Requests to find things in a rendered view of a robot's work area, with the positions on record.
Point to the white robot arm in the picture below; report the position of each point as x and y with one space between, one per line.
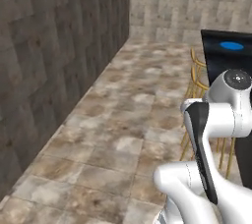
226 116

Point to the black dining counter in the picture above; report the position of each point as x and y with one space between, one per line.
220 57

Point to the blue plate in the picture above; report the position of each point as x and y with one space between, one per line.
231 45

